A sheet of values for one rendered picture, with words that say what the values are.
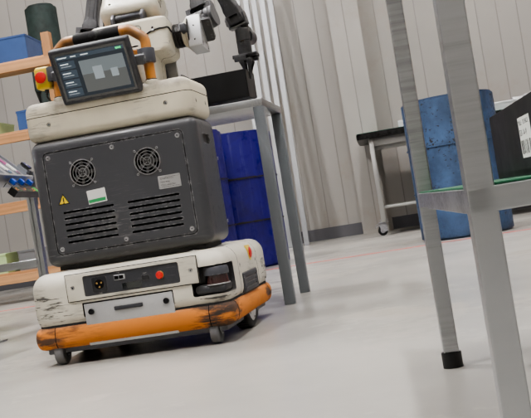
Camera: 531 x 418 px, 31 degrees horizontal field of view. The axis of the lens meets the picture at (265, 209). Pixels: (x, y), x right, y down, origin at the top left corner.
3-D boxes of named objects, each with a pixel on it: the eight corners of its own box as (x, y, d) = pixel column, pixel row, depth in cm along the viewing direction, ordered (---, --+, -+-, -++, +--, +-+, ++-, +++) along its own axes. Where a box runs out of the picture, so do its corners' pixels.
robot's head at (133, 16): (144, 34, 325) (141, 6, 326) (111, 41, 327) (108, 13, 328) (152, 40, 332) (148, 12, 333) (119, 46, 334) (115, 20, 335)
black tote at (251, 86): (113, 121, 385) (109, 94, 385) (126, 124, 402) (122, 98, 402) (249, 96, 374) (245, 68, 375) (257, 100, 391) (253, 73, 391)
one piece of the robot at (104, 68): (162, 104, 289) (142, 32, 280) (54, 124, 295) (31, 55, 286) (169, 92, 299) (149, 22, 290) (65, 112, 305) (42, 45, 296)
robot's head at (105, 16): (153, 2, 327) (157, -24, 337) (96, 13, 330) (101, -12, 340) (167, 34, 337) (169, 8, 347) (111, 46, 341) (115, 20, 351)
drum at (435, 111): (511, 225, 669) (489, 92, 669) (519, 229, 606) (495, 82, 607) (421, 239, 680) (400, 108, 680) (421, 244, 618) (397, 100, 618)
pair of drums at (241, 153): (300, 257, 697) (280, 128, 697) (252, 276, 571) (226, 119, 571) (198, 273, 717) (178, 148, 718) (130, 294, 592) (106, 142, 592)
